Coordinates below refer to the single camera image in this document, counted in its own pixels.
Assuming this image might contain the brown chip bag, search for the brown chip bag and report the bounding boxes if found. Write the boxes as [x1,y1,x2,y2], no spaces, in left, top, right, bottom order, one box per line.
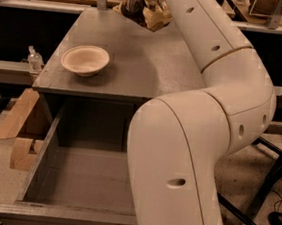
[113,0,172,32]

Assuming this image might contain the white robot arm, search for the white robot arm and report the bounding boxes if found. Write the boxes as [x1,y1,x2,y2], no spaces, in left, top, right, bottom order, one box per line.
[127,0,276,225]

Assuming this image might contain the grey cabinet counter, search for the grey cabinet counter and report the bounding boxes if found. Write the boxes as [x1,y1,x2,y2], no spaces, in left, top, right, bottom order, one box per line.
[28,2,242,142]

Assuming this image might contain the open grey top drawer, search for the open grey top drawer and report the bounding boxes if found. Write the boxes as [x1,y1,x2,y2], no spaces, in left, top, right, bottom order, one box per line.
[0,97,138,225]

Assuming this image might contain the beige paper bowl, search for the beige paper bowl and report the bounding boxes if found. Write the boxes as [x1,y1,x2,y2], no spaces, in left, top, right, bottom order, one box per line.
[61,45,110,77]

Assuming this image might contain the clear plastic bottle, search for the clear plastic bottle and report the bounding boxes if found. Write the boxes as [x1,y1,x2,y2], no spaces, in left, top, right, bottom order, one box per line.
[27,46,44,72]

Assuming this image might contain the cardboard box pieces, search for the cardboard box pieces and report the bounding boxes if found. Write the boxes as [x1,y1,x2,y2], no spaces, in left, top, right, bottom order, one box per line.
[0,88,49,171]

